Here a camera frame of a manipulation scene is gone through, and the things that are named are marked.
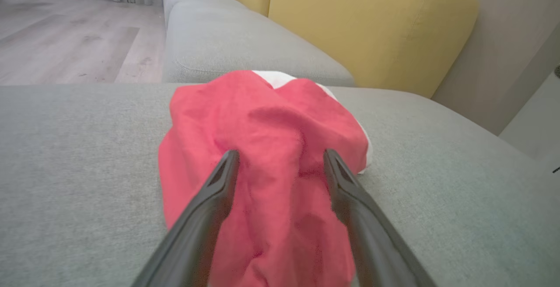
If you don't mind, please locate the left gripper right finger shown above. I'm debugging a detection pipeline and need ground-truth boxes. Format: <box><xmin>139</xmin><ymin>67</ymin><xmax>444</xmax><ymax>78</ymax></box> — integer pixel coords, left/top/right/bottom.
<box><xmin>323</xmin><ymin>148</ymin><xmax>438</xmax><ymax>287</ymax></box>

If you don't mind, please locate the grey fabric sofa seat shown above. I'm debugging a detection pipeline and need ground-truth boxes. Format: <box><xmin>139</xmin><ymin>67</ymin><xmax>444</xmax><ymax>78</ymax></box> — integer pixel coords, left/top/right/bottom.
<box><xmin>0</xmin><ymin>84</ymin><xmax>560</xmax><ymax>287</ymax></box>

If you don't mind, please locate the large yellow sofa back cushion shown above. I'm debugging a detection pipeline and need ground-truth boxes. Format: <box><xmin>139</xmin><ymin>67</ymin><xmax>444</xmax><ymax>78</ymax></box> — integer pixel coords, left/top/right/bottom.
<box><xmin>268</xmin><ymin>0</ymin><xmax>480</xmax><ymax>99</ymax></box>

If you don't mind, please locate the grey sofa seat cushion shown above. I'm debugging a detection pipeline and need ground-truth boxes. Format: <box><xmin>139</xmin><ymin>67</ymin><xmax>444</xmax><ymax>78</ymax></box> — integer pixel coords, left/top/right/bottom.
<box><xmin>162</xmin><ymin>0</ymin><xmax>355</xmax><ymax>87</ymax></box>

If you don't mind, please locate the red and white basketball jersey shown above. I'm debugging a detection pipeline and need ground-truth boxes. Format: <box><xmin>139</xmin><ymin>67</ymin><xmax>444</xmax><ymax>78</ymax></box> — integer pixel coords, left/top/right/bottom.
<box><xmin>157</xmin><ymin>70</ymin><xmax>373</xmax><ymax>287</ymax></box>

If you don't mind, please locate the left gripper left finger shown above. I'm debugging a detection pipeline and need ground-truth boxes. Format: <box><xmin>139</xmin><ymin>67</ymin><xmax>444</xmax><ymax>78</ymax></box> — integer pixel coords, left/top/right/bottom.
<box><xmin>131</xmin><ymin>149</ymin><xmax>240</xmax><ymax>287</ymax></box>

